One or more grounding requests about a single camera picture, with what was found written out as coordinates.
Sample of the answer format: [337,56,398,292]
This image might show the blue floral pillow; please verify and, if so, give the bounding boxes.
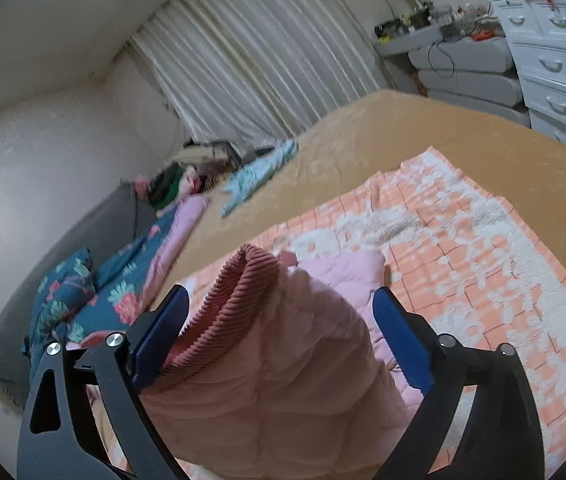
[27,247,95,347]

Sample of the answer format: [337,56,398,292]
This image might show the cream striped curtain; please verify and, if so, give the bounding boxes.
[130,0,388,152]

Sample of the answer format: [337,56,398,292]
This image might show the blue floral pink quilt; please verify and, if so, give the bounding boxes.
[24,193,212,386]

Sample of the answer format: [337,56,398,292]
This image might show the cluttered grey side table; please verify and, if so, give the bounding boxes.
[374,0,502,58]

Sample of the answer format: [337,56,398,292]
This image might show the light blue garment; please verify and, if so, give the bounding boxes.
[221,140,299,218]

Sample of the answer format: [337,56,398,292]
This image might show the grey headboard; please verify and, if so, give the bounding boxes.
[0,180,159,411]

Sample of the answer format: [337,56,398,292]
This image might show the pile of clothes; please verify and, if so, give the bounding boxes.
[134,141,274,212]

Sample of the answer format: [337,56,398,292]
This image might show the tan bed sheet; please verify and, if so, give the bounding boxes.
[160,90,566,294]

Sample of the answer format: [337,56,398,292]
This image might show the pink quilted jacket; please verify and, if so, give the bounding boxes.
[140,245,420,479]

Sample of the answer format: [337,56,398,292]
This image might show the white drawer cabinet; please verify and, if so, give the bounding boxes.
[489,0,566,145]

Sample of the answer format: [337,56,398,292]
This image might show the grey bench cushions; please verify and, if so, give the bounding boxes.
[409,37,530,127]

